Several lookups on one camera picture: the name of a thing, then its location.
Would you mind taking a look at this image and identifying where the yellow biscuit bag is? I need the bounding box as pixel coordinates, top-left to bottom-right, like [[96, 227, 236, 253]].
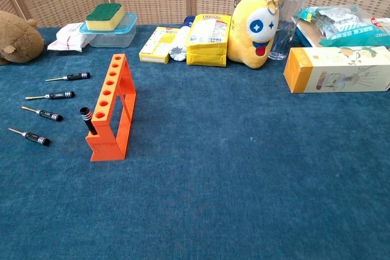
[[185, 13, 232, 67]]

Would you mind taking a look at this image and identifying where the yellow plush toy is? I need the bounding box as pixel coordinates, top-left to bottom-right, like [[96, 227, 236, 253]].
[[227, 0, 289, 69]]

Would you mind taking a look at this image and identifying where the orange white carton box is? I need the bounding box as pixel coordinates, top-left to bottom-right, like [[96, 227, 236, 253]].
[[283, 45, 390, 94]]

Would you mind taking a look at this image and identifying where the clear water bottle white cap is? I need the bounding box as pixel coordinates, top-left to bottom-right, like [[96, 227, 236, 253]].
[[268, 0, 306, 61]]

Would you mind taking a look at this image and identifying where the orange screwdriver rack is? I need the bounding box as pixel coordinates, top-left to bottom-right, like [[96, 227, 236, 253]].
[[85, 53, 137, 163]]

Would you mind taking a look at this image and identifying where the teal printed clear snack bag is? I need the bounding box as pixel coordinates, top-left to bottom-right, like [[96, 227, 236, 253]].
[[294, 4, 390, 48]]

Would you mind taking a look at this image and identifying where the long white tissue pack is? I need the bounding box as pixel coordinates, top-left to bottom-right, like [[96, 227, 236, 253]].
[[370, 17, 390, 31]]

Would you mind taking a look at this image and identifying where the white bottle with blue cap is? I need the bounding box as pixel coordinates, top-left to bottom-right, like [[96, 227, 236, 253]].
[[169, 15, 196, 61]]

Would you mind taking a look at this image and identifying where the clear container with blue lid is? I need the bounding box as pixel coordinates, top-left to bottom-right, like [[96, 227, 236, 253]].
[[79, 12, 138, 48]]

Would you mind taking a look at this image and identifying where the white pink wet wipes pack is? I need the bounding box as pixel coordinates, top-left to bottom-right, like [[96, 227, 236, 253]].
[[47, 23, 89, 52]]

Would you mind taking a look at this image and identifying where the black handled screwdriver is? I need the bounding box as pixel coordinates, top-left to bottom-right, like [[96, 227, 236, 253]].
[[25, 91, 76, 101], [79, 107, 99, 136], [21, 105, 64, 122], [45, 72, 91, 82], [8, 127, 51, 146]]

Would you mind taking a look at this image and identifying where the yellow green sponge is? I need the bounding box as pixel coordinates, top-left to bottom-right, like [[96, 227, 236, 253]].
[[85, 2, 126, 31]]

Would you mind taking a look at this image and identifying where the brown plush capybara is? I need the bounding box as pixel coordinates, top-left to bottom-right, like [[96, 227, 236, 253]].
[[0, 10, 45, 66]]

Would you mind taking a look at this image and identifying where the small yellow carton box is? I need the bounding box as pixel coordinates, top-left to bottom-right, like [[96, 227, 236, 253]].
[[138, 26, 180, 65]]

